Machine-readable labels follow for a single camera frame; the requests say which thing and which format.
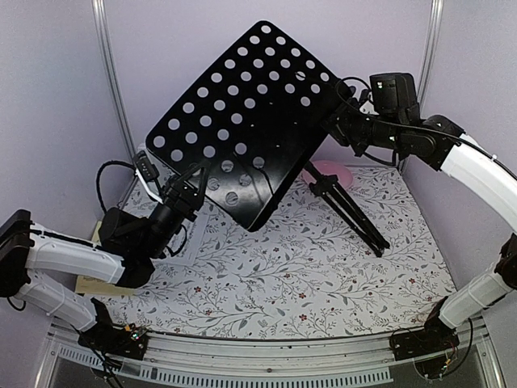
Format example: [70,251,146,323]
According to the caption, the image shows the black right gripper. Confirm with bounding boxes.
[320,95,405,156]

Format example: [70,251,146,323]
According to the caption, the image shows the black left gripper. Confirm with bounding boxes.
[137,158,212,259]

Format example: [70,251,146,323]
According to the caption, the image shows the black perforated music stand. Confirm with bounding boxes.
[145,20,389,255]

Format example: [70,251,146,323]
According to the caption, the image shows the yellow sheet music page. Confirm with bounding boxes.
[74,221,138,299]

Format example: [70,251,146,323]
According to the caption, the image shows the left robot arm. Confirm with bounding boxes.
[1,162,210,351]

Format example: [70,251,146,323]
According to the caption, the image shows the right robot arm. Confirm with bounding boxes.
[322,104,516,352]

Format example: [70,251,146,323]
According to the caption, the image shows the pink plastic plate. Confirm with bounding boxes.
[313,160,354,189]

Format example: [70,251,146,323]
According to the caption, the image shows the white sheet music page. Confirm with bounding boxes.
[163,212,209,266]

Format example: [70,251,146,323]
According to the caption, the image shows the floral patterned table cloth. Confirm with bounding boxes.
[88,167,455,340]

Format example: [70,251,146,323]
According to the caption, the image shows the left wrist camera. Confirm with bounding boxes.
[132,150,163,204]

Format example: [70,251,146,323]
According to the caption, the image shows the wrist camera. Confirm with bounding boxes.
[369,73,420,125]
[132,150,163,204]

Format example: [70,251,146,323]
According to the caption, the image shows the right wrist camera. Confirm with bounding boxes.
[369,73,420,125]

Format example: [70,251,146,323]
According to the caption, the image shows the right aluminium corner post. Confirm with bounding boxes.
[417,0,444,108]

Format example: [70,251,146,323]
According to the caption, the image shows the aluminium front rail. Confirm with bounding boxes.
[36,318,506,387]

